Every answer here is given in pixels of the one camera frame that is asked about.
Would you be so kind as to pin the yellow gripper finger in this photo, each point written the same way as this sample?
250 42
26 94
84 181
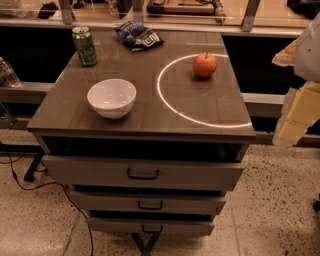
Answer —
286 57
300 111

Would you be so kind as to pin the red apple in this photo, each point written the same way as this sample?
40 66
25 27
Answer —
204 65

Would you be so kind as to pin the white ceramic bowl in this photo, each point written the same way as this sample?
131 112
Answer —
112 98

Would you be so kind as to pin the blue chip bag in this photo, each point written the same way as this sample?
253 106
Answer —
137 37

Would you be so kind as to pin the wooden drawer cabinet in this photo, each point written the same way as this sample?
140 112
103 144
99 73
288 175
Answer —
177 116

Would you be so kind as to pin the top grey drawer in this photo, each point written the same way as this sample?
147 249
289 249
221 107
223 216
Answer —
138 173

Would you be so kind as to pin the grey drawer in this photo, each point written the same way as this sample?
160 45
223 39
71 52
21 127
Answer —
138 173
150 226
170 204

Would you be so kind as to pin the green soda can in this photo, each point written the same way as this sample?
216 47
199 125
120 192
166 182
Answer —
84 45

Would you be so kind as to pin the middle grey drawer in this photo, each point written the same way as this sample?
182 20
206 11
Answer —
170 204

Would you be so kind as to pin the bottom grey drawer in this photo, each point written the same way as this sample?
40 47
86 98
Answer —
150 226

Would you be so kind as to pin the black cloth on shelf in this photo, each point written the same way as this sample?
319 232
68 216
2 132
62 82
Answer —
47 10

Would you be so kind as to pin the clear plastic water bottle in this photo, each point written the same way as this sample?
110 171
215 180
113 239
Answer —
9 74

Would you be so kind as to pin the black table leg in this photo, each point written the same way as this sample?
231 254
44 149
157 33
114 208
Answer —
29 176

